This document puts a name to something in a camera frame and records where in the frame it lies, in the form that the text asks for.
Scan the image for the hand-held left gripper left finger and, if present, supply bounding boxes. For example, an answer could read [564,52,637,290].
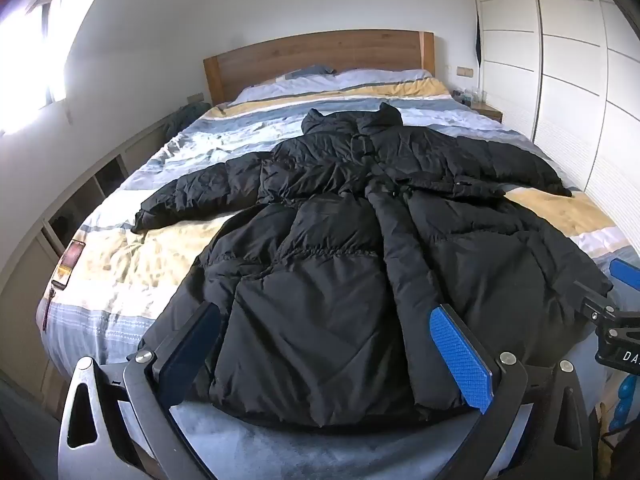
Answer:
[57,301,222,480]

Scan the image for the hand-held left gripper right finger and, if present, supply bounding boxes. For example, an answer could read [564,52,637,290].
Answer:
[429,304,597,480]

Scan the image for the wooden bed headboard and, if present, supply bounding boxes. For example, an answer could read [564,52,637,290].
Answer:
[203,30,435,107]

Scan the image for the black puffer jacket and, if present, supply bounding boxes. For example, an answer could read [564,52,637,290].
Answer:
[131,102,615,428]

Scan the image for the bright window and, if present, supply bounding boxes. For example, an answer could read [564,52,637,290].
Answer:
[0,0,69,137]

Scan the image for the blue-grey pillow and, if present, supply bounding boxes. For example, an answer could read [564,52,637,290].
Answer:
[286,63,337,81]

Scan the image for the glass jars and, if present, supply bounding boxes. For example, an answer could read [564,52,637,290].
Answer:
[452,87,489,106]

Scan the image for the wooden nightstand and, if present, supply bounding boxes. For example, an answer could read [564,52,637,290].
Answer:
[469,101,504,124]

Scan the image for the white pillow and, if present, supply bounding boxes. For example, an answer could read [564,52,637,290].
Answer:
[332,67,434,87]

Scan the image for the smartphone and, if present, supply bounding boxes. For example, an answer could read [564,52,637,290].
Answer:
[52,239,87,291]

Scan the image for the low white shelf cabinet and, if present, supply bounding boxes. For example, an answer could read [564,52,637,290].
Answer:
[0,119,173,413]

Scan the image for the dark clothing heap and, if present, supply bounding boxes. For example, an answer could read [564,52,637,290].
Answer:
[164,102,212,140]

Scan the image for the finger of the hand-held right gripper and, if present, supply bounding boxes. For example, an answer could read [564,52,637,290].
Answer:
[609,258,640,292]
[572,280,616,322]

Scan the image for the white wardrobe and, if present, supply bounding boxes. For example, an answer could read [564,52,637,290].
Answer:
[469,0,640,283]

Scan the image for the bed with striped duvet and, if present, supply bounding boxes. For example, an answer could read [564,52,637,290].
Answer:
[37,76,640,480]

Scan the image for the person's right hand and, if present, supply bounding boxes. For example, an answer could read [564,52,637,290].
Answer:
[613,375,640,436]

